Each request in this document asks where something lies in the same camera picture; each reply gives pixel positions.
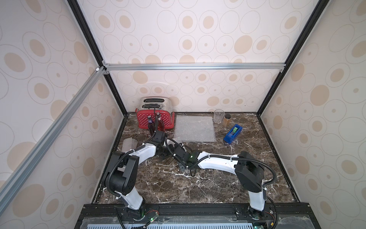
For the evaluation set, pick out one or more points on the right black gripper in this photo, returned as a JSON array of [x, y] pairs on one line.
[[173, 144]]

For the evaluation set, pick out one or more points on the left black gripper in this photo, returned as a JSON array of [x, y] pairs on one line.
[[156, 130]]

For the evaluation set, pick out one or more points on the single bubble wrap sheet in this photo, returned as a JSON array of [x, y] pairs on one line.
[[129, 144]]

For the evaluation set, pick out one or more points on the blue tape dispenser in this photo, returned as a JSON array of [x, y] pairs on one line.
[[233, 134]]

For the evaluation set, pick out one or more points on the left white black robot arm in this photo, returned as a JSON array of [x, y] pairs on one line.
[[121, 177]]

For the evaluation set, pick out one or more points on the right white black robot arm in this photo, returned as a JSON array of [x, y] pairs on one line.
[[253, 175]]

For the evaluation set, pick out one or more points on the red perforated plastic basket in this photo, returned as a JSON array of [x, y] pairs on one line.
[[167, 118]]

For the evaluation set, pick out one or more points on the silver toaster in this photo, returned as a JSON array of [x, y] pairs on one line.
[[157, 103]]

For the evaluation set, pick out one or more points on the brown spice jar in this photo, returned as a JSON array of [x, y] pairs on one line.
[[226, 120]]

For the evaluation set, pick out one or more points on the clear drinking glass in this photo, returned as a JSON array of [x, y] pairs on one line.
[[218, 116]]

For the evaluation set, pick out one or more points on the horizontal aluminium bar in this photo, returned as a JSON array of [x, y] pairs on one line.
[[194, 66]]

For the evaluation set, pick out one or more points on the left diagonal aluminium bar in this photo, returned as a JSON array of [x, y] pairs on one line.
[[27, 166]]

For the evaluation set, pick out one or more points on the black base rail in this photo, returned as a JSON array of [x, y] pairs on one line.
[[197, 216]]

